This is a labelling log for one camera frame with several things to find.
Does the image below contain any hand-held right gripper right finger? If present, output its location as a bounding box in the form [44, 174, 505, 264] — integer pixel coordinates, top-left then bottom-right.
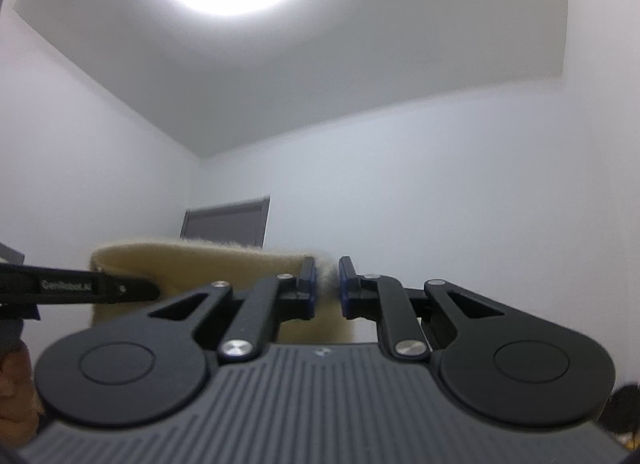
[339, 257, 506, 360]

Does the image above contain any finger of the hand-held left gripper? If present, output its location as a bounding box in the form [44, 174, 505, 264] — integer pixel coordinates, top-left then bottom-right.
[97, 273, 160, 304]

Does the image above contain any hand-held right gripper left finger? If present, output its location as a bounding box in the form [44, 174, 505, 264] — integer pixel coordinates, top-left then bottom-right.
[147, 257, 317, 364]

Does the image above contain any cream headboard cushion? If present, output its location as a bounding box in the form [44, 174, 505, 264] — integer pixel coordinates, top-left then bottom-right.
[89, 239, 357, 345]

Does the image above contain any person's left hand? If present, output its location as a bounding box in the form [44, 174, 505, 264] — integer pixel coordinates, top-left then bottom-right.
[0, 339, 43, 445]

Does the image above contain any grey door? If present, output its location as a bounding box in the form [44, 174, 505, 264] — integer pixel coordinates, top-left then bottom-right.
[181, 195, 271, 250]

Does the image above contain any dark cloth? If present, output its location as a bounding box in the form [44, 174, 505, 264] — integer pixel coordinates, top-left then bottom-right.
[607, 384, 640, 450]

